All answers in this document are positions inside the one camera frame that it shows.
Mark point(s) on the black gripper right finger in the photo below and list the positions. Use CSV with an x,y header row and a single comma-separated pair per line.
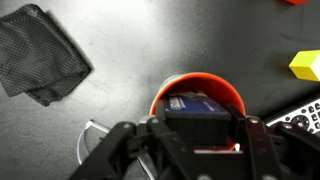
x,y
276,153

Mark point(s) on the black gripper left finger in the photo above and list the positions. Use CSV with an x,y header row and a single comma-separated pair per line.
x,y
133,150

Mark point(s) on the white mug red interior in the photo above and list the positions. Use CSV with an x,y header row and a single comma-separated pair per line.
x,y
213,85

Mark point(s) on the grey remote control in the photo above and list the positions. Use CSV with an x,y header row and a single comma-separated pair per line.
x,y
300,118

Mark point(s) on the clear wine glass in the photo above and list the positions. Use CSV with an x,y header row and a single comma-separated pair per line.
x,y
87,133

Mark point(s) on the yellow block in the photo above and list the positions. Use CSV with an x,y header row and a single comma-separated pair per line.
x,y
303,66

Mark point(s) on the black mesh cloth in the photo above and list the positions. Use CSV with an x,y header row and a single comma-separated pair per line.
x,y
36,56

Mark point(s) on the orange block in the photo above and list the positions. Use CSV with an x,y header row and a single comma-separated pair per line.
x,y
296,1

